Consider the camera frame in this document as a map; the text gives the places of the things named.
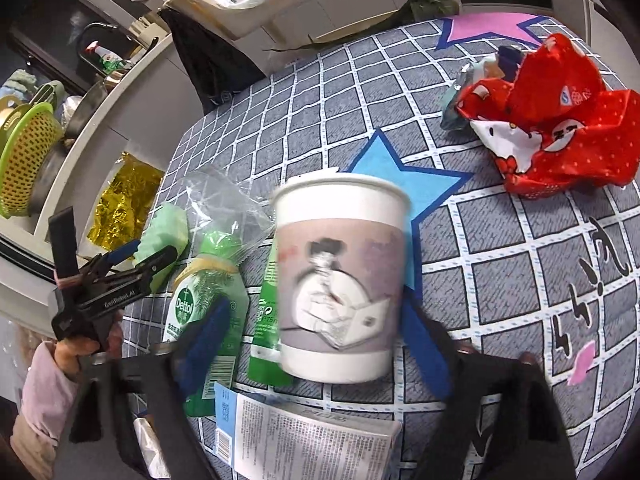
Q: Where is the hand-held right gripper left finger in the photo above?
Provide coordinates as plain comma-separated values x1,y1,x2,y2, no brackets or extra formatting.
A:
70,300,236,480

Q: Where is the white printed paper cup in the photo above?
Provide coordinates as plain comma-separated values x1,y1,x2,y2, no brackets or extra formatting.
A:
270,172,413,383

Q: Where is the spray bottle red nozzle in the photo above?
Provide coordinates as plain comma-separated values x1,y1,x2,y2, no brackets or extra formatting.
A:
85,40,133,73

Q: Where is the green soap refill pouch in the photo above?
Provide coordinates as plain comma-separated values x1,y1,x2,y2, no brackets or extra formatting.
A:
170,230,251,418

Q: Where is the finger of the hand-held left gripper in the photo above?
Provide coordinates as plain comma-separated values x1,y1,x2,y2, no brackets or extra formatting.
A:
112,246,179,297
77,239,142,281

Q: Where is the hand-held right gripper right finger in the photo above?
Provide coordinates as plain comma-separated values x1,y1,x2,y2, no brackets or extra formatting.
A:
400,300,576,480

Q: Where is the clear plastic bag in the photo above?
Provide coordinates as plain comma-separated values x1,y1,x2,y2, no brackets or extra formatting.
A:
177,167,273,261

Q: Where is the person's left forearm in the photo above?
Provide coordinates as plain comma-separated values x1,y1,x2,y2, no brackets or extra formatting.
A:
10,342,81,466

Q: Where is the gold foil bag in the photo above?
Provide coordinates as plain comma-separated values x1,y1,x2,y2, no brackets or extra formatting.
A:
87,152,163,253

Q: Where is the teal cloth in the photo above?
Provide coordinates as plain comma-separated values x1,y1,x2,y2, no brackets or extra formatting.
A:
0,67,38,106

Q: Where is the person's left hand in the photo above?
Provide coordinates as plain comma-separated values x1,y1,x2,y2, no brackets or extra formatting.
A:
54,310,125,383

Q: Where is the white blue cardboard box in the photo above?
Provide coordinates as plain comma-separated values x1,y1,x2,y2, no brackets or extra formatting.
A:
215,380,403,480

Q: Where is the dark kitchen faucet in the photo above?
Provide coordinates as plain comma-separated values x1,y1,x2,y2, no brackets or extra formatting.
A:
75,21,151,58

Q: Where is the light green bag roll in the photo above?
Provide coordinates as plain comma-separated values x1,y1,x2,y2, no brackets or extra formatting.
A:
134,202,191,295

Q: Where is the white kitchen counter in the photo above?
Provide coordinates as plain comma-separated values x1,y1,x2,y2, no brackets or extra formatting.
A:
0,35,201,321

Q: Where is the red printed plastic bag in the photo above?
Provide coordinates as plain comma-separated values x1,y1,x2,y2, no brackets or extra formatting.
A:
457,32,640,201

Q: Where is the black hanging cloth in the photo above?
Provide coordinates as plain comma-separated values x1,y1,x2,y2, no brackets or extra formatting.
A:
162,7,266,113

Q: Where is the teal wrapper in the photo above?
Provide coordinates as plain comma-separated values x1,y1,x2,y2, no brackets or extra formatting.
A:
440,45,523,133

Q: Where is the dark green cloth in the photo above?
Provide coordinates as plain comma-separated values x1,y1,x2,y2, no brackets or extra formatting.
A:
395,0,458,23

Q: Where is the steel basin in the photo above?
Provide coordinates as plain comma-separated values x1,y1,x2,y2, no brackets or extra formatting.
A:
60,77,113,141

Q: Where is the green plastic colander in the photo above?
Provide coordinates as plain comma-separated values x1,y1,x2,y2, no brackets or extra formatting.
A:
0,102,66,218

